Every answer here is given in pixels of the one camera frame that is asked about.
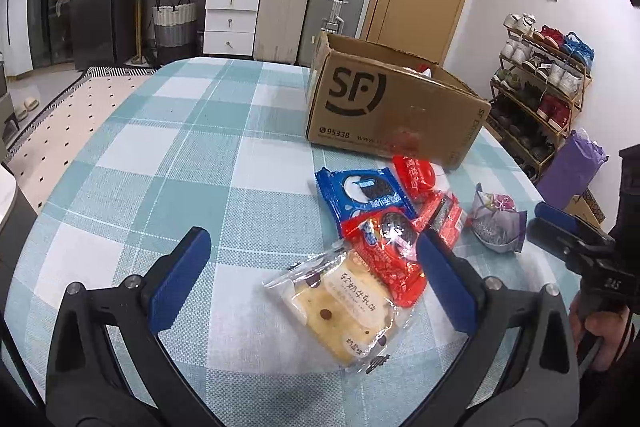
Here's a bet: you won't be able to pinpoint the person's right hand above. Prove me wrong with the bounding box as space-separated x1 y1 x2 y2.
570 301 633 374

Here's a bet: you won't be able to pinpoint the red cookie packet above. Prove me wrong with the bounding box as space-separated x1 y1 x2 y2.
342 212 427 308

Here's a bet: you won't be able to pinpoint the brown printed cardboard box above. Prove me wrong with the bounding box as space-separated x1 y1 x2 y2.
565 189 606 228

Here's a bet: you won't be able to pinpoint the gold wire shoe rack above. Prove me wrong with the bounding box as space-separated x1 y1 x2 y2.
487 14 596 180

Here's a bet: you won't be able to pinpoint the white marble table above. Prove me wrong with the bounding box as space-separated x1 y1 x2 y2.
0 162 23 233

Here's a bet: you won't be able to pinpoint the purple bag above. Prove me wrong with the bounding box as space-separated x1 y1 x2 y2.
537 129 608 212

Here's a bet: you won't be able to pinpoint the cream dotted rug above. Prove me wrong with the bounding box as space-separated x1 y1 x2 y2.
5 66 166 208

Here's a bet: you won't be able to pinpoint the clear yellow cake packet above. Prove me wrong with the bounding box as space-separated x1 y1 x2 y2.
264 243 416 375

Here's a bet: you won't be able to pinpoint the lilac snack packet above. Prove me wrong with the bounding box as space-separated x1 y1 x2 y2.
472 183 528 254

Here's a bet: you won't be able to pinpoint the white tall cabinet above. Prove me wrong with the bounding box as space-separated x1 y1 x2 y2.
0 0 36 80

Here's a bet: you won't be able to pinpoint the red dark window snack packet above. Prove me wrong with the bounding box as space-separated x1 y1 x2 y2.
412 189 468 250

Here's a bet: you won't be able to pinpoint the silver suitcase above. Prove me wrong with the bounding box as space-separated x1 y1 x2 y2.
298 0 367 68

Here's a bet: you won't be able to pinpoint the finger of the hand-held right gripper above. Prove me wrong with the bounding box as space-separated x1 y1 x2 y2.
526 217 618 269
535 202 601 235

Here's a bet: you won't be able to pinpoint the beige suitcase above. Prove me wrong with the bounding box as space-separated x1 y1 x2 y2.
252 0 315 65

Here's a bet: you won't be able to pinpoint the group of assorted shoes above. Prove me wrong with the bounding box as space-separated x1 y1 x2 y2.
492 13 596 162

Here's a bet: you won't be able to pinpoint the dark grey side cabinet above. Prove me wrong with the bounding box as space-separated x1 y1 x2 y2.
0 52 21 158

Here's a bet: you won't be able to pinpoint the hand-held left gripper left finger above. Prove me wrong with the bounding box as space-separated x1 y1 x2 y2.
32 227 226 427

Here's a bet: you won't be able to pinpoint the teal checkered tablecloth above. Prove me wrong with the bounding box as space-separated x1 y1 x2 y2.
7 57 586 427

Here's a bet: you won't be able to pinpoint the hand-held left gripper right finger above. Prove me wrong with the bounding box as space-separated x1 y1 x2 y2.
400 229 583 427

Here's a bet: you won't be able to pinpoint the white vanity desk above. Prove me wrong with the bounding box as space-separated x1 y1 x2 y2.
125 0 263 58

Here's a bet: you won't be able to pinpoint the red white snack packet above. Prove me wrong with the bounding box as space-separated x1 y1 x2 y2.
391 155 441 202

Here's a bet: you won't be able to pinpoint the blue cookie packet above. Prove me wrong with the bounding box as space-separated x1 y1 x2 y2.
315 168 418 238

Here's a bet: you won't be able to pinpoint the grey white woven basket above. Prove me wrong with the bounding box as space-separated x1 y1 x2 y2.
152 0 198 62

